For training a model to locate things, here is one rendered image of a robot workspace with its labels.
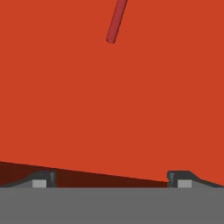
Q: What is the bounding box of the red straw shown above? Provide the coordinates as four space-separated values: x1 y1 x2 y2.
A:
105 0 129 45

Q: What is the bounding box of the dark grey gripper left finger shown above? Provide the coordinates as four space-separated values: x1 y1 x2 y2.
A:
0 170 58 189

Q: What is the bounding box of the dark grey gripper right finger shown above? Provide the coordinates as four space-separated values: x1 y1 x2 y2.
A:
166 170 224 189

